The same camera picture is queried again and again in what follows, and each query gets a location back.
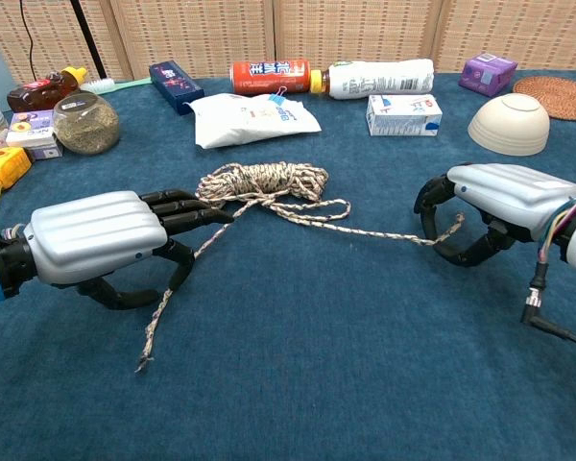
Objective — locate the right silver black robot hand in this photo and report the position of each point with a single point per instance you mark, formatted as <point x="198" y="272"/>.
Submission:
<point x="509" y="192"/>

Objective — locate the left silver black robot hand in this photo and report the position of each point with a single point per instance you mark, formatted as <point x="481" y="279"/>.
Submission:
<point x="91" y="235"/>

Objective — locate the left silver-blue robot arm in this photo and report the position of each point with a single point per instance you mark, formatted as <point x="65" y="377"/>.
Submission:
<point x="0" y="264"/>

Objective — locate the beige upturned bowl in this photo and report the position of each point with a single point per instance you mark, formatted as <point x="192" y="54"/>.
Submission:
<point x="509" y="125"/>

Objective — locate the round brown woven coaster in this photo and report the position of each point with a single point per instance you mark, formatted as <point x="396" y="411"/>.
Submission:
<point x="557" y="96"/>

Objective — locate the glass jar black lid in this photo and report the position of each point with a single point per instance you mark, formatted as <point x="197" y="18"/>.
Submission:
<point x="86" y="127"/>

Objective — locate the purple carton box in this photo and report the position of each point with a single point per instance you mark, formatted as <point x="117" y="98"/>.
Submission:
<point x="487" y="74"/>

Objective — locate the small white purple box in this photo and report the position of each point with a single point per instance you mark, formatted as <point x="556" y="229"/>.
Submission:
<point x="31" y="129"/>

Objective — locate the white blue milk carton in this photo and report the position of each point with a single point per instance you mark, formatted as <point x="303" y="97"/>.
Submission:
<point x="403" y="115"/>

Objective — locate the mint green brush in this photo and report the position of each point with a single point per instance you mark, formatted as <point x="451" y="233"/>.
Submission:
<point x="98" y="85"/>

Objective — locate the brown syrup bottle yellow cap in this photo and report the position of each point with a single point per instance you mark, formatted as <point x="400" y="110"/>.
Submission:
<point x="38" y="93"/>

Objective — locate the white bottle yellow cap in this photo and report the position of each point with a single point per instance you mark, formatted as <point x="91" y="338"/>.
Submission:
<point x="379" y="79"/>

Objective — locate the dark blue rectangular box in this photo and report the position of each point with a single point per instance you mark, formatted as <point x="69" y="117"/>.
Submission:
<point x="173" y="84"/>

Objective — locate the white plastic pouch bag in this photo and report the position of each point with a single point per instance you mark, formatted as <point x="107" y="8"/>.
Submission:
<point x="240" y="120"/>

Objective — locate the black stand pole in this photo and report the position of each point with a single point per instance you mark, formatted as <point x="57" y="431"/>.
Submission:
<point x="87" y="43"/>

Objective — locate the blue binder clip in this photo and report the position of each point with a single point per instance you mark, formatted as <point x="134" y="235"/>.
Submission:
<point x="277" y="98"/>

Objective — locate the blue felt table cover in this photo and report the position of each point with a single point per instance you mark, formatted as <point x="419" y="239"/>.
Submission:
<point x="288" y="360"/>

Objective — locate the orange drink can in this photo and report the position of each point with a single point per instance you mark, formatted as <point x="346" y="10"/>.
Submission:
<point x="269" y="77"/>

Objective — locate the bamboo folding screen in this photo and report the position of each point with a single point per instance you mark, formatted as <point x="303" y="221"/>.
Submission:
<point x="317" y="33"/>

